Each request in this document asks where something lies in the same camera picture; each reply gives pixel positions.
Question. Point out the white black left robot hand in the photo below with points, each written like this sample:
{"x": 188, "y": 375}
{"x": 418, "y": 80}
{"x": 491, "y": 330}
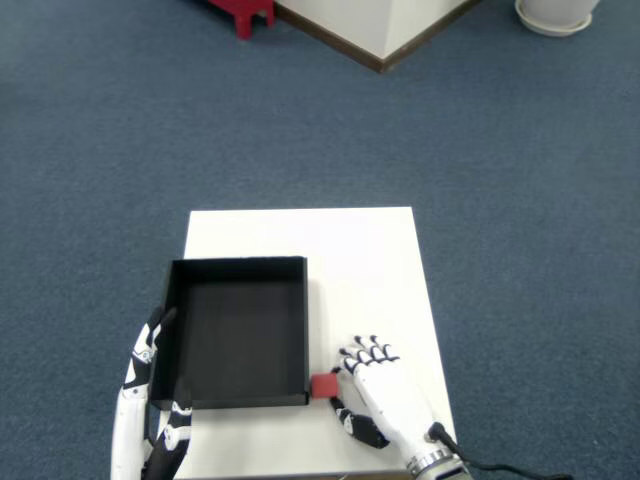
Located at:
{"x": 130, "y": 430}

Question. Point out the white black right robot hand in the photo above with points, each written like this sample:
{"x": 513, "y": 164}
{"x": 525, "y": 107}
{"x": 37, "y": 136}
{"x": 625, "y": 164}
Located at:
{"x": 395, "y": 400}

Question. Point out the small red cube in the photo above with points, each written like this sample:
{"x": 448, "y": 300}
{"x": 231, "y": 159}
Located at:
{"x": 325, "y": 386}

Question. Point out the black box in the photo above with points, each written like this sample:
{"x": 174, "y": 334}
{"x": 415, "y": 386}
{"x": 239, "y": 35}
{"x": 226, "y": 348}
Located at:
{"x": 235, "y": 330}

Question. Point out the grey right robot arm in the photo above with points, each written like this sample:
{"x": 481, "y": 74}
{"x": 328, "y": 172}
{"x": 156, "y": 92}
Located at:
{"x": 440, "y": 467}

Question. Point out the white pot saucer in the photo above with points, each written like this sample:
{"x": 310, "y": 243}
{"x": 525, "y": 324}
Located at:
{"x": 552, "y": 29}

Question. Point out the red plastic stool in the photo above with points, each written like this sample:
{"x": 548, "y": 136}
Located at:
{"x": 243, "y": 15}

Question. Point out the white plant pot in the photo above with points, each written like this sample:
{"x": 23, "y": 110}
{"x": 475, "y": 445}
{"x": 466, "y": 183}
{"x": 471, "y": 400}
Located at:
{"x": 557, "y": 9}

